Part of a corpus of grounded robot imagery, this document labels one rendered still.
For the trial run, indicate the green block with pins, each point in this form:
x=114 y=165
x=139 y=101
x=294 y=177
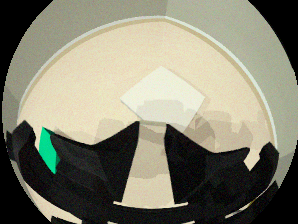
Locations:
x=47 y=151

